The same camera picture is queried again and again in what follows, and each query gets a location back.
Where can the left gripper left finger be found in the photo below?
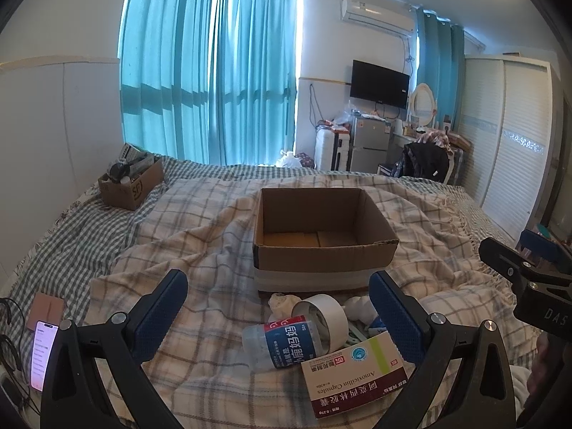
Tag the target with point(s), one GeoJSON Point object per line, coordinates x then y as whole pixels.
{"type": "Point", "coordinates": [74, 395]}

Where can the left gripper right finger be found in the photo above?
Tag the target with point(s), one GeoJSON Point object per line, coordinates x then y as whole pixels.
{"type": "Point", "coordinates": [482, 393]}

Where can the light green scissors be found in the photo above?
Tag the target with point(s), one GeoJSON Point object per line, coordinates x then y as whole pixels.
{"type": "Point", "coordinates": [358, 333]}

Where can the white animal figurine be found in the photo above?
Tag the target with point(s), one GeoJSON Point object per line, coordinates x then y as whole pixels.
{"type": "Point", "coordinates": [360, 308]}

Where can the plastic water bottle blue label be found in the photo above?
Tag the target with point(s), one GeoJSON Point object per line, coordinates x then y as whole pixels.
{"type": "Point", "coordinates": [281, 344]}

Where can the white sock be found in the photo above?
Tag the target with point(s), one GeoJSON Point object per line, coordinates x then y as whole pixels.
{"type": "Point", "coordinates": [282, 306]}

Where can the person's right hand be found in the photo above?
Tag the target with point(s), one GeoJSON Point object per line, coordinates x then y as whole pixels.
{"type": "Point", "coordinates": [540, 365]}

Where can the smartphone with lit screen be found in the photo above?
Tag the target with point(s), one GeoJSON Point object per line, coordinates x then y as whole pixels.
{"type": "Point", "coordinates": [44, 336]}

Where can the brown wallet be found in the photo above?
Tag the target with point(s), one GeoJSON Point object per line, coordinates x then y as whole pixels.
{"type": "Point", "coordinates": [45, 308]}

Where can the beige plaid blanket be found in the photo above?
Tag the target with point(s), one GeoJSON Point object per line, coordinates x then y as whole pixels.
{"type": "Point", "coordinates": [205, 227]}

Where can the grey checked bed sheet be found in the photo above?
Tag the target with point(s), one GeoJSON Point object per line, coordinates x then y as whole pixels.
{"type": "Point", "coordinates": [86, 242]}

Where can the black jacket on chair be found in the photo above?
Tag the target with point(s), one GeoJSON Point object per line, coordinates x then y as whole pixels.
{"type": "Point", "coordinates": [425, 160]}

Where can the white tape roll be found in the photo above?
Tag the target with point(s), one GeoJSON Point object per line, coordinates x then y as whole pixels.
{"type": "Point", "coordinates": [329, 317]}

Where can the white sliding wardrobe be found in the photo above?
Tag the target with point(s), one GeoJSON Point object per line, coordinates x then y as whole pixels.
{"type": "Point", "coordinates": [509, 115]}

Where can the white oval mirror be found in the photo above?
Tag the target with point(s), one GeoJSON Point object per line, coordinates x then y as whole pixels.
{"type": "Point", "coordinates": [422, 106]}

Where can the silver mini fridge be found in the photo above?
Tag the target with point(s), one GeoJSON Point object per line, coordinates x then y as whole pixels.
{"type": "Point", "coordinates": [370, 138]}

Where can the small SF cardboard box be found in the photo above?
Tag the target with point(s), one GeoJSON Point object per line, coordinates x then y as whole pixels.
{"type": "Point", "coordinates": [130, 178]}

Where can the teal right curtain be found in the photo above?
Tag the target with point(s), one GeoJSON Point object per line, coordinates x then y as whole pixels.
{"type": "Point", "coordinates": [441, 63]}

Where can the open brown cardboard box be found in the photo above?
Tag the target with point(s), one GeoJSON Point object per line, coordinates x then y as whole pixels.
{"type": "Point", "coordinates": [319, 240]}

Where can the white suitcase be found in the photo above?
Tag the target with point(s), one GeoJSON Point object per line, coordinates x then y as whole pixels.
{"type": "Point", "coordinates": [332, 147]}

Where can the white plastic bag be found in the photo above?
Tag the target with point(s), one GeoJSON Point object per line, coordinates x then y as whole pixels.
{"type": "Point", "coordinates": [288, 159]}

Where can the white air conditioner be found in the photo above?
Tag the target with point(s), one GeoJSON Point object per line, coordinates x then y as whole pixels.
{"type": "Point", "coordinates": [377, 18]}

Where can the teal window curtains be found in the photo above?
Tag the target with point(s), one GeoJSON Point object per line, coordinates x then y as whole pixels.
{"type": "Point", "coordinates": [211, 81]}

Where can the black wall television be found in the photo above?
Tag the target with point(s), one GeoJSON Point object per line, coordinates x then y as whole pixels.
{"type": "Point", "coordinates": [379, 84]}

